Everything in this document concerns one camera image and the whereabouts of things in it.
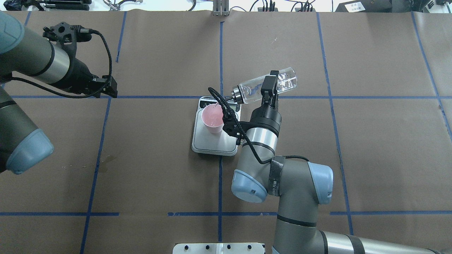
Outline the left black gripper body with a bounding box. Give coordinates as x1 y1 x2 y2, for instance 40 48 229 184
56 58 98 95

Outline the digital kitchen scale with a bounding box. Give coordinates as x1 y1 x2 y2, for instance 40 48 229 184
191 96 238 156

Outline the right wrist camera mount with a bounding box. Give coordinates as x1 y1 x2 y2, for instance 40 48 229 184
222 105 250 145

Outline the clear glass sauce bottle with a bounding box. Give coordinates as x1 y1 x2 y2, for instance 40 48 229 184
231 67 298 104

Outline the aluminium frame post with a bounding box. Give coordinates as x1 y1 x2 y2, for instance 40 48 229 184
212 0 230 17

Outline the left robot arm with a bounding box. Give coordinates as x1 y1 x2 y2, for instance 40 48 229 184
1 12 118 175

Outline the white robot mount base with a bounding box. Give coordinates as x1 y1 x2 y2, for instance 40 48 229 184
172 242 266 254

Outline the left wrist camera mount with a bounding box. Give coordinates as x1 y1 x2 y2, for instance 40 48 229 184
42 22 92 55

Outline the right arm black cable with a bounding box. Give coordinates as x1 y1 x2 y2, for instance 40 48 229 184
208 87 311 165

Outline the pink cup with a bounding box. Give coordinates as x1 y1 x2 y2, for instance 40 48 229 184
201 103 224 134

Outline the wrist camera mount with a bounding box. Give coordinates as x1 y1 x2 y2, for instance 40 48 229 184
42 22 92 55
222 105 250 145

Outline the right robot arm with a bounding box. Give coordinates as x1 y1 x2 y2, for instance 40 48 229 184
224 71 451 254

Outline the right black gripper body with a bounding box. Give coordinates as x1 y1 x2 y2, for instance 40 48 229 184
249 102 281 136

